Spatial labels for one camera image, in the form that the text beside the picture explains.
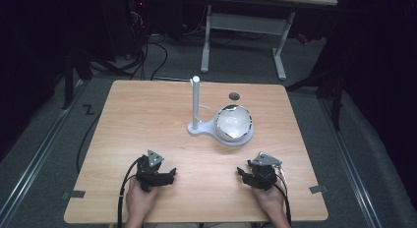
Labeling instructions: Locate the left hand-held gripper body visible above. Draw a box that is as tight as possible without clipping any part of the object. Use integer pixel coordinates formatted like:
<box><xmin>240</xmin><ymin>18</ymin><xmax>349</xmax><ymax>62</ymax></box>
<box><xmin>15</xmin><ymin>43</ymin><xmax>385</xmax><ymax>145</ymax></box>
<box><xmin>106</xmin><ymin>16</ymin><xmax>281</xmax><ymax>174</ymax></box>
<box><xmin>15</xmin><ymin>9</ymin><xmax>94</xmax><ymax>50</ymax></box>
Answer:
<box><xmin>135</xmin><ymin>149</ymin><xmax>174</xmax><ymax>193</ymax></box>

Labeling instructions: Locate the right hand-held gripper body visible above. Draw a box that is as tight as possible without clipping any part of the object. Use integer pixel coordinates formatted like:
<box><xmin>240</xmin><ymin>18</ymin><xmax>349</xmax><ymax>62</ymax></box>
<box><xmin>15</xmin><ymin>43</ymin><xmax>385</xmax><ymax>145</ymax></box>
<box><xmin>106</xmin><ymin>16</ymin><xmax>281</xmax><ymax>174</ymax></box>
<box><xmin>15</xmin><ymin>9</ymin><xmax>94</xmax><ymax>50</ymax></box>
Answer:
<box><xmin>246</xmin><ymin>151</ymin><xmax>283</xmax><ymax>192</ymax></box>

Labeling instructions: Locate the person's right hand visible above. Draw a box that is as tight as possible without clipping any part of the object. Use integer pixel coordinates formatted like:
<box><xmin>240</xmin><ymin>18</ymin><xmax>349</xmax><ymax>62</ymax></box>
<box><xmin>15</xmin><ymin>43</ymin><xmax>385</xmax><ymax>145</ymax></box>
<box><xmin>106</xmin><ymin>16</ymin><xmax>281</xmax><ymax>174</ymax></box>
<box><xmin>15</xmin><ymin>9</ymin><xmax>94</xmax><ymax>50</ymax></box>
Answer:
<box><xmin>251</xmin><ymin>185</ymin><xmax>289</xmax><ymax>219</ymax></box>

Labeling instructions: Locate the person's left hand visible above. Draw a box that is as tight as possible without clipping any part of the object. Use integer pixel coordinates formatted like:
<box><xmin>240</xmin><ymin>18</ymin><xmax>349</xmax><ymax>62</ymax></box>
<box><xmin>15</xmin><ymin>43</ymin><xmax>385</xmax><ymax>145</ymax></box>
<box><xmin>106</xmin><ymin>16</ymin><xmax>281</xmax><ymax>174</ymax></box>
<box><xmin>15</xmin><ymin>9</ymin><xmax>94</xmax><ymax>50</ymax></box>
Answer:
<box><xmin>125</xmin><ymin>178</ymin><xmax>159</xmax><ymax>220</ymax></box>

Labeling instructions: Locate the white round bowl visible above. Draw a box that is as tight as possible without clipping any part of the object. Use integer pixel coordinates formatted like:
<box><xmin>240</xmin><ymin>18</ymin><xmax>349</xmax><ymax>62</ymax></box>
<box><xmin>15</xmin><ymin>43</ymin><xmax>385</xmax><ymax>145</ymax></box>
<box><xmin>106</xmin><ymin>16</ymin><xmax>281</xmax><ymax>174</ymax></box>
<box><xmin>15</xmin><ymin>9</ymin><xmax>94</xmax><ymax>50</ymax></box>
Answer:
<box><xmin>213</xmin><ymin>103</ymin><xmax>254</xmax><ymax>143</ymax></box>

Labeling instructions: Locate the grey tape piece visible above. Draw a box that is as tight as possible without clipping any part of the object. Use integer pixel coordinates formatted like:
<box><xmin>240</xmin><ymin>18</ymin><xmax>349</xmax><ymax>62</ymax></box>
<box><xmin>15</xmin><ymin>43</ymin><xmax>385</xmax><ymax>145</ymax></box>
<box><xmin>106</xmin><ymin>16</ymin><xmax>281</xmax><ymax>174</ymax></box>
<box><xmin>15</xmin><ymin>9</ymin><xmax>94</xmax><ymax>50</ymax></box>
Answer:
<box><xmin>309</xmin><ymin>184</ymin><xmax>328</xmax><ymax>195</ymax></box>
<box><xmin>62</xmin><ymin>190</ymin><xmax>87</xmax><ymax>200</ymax></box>

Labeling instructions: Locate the white stand with pole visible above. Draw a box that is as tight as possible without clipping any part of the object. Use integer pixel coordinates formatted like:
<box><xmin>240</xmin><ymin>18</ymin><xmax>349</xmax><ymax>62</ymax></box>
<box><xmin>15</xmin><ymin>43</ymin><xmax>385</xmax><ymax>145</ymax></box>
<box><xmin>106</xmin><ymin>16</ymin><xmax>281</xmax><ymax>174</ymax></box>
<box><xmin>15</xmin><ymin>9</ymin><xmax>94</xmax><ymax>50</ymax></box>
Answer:
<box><xmin>187</xmin><ymin>75</ymin><xmax>256</xmax><ymax>147</ymax></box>

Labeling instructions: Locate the black stand leg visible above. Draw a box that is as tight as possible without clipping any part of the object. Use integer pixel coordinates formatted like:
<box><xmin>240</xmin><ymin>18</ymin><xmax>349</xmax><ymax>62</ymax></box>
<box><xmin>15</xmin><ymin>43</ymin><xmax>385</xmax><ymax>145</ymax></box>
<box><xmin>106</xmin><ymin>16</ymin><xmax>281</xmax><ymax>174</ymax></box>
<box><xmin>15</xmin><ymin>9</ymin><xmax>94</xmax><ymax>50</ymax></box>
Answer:
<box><xmin>61</xmin><ymin>49</ymin><xmax>93</xmax><ymax>110</ymax></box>
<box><xmin>284</xmin><ymin>69</ymin><xmax>345</xmax><ymax>132</ymax></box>

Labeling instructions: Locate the grey-legged wooden desk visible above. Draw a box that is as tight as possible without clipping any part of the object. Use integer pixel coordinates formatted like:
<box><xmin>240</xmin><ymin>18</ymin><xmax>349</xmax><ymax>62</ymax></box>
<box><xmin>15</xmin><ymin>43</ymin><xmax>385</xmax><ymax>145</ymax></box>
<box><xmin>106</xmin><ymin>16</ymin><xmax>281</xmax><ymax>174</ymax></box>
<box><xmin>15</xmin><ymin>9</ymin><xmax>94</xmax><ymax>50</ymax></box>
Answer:
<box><xmin>124</xmin><ymin>0</ymin><xmax>338</xmax><ymax>82</ymax></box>

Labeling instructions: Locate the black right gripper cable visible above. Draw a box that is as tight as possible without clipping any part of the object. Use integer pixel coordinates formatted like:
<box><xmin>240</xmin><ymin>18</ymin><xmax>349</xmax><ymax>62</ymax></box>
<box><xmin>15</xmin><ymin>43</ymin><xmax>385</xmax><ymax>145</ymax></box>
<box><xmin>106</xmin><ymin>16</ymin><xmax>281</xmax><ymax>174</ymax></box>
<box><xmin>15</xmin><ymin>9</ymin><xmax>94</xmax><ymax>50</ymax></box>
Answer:
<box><xmin>271</xmin><ymin>167</ymin><xmax>293</xmax><ymax>228</ymax></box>

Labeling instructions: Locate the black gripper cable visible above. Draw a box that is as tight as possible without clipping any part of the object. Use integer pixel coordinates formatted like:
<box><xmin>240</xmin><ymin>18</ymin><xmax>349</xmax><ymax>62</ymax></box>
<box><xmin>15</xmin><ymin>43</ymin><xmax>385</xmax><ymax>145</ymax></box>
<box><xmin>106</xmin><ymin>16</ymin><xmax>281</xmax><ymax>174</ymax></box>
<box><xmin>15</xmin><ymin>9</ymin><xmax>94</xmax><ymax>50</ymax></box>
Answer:
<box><xmin>116</xmin><ymin>156</ymin><xmax>144</xmax><ymax>228</ymax></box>
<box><xmin>271</xmin><ymin>167</ymin><xmax>293</xmax><ymax>228</ymax></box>

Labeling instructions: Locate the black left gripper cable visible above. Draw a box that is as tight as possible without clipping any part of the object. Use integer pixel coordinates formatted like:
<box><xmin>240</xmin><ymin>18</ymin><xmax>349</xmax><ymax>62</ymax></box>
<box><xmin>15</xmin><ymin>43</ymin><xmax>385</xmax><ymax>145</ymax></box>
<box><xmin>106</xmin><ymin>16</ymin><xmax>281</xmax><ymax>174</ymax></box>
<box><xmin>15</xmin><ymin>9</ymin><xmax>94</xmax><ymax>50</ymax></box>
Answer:
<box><xmin>116</xmin><ymin>156</ymin><xmax>144</xmax><ymax>228</ymax></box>

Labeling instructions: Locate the thin black floor cable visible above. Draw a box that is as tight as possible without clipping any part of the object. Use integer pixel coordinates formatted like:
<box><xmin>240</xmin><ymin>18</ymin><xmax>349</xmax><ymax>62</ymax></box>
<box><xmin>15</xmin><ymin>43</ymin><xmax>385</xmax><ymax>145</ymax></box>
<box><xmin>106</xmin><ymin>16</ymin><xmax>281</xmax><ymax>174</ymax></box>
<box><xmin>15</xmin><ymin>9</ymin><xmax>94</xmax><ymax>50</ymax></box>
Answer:
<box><xmin>76</xmin><ymin>112</ymin><xmax>102</xmax><ymax>174</ymax></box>

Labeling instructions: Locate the metal floor rail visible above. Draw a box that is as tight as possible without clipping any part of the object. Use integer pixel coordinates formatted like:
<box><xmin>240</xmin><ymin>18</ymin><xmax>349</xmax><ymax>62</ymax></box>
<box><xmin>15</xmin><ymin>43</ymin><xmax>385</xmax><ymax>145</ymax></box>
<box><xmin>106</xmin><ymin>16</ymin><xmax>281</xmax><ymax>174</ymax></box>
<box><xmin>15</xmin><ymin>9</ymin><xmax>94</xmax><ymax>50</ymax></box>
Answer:
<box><xmin>0</xmin><ymin>80</ymin><xmax>87</xmax><ymax>224</ymax></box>
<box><xmin>319</xmin><ymin>97</ymin><xmax>384</xmax><ymax>228</ymax></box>

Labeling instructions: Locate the bundle of black floor cables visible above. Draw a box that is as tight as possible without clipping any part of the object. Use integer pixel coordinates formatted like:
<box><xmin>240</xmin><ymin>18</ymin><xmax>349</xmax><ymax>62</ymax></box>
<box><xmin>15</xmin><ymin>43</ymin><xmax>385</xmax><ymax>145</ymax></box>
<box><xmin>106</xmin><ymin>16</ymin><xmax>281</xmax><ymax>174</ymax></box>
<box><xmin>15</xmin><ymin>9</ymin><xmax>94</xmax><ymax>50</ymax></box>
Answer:
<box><xmin>91</xmin><ymin>10</ymin><xmax>169</xmax><ymax>82</ymax></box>

